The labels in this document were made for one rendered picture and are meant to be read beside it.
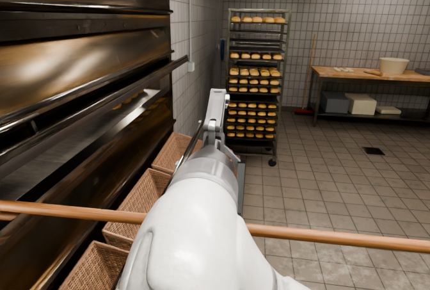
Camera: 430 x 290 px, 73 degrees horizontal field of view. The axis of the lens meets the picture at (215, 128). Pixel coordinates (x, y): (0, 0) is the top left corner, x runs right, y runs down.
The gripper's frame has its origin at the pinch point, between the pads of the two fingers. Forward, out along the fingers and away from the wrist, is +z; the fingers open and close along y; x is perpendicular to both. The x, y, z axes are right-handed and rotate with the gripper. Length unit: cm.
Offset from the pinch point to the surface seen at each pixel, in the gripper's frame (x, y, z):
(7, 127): -45.6, 1.8, -1.8
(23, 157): -40.7, 7.0, -5.0
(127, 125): -54, 31, 76
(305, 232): 21.6, 28.1, 5.6
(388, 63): 229, 42, 447
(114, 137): -54, 32, 62
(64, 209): -42, 28, 5
